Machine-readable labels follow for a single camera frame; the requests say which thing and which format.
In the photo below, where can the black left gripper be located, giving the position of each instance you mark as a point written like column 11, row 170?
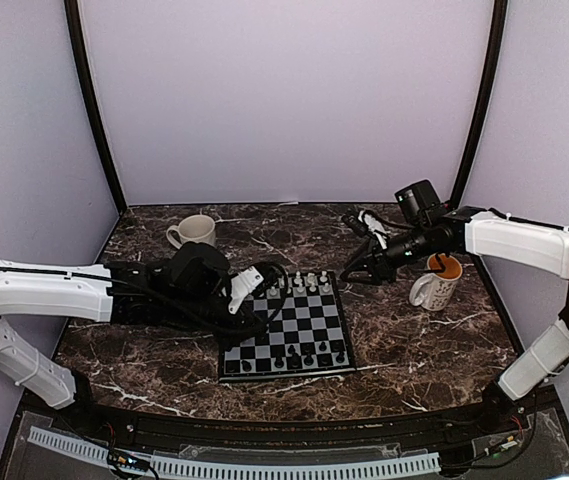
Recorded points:
column 242, row 328

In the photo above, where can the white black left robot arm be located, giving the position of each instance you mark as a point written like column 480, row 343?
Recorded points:
column 194, row 290

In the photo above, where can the white mug orange interior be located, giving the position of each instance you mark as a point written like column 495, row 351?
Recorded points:
column 435, row 288

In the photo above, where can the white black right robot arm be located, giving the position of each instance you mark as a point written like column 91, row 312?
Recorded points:
column 436, row 231

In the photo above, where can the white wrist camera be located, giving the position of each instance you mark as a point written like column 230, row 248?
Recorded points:
column 243, row 285
column 366, row 224

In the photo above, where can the white slotted cable duct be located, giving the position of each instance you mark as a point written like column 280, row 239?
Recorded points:
column 166, row 467

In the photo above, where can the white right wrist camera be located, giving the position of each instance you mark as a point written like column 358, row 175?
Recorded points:
column 366, row 224

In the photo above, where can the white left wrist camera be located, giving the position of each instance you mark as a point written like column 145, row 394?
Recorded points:
column 243, row 285

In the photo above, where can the black right frame post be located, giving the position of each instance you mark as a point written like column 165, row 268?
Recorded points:
column 485, row 89

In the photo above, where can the black left frame post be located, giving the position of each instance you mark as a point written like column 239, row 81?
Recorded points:
column 83, row 71

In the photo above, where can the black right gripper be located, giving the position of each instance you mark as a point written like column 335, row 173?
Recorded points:
column 375, row 260

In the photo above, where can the black chess piece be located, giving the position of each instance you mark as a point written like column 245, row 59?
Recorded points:
column 278, row 361

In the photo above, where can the black front rail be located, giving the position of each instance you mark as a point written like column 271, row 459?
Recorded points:
column 139, row 428

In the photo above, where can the black frame post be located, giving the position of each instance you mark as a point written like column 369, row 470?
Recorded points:
column 83, row 71
column 485, row 89

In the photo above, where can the black grey chess board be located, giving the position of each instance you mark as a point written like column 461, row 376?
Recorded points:
column 304, row 321

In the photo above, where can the cream floral mug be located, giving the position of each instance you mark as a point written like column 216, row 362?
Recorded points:
column 195, row 228

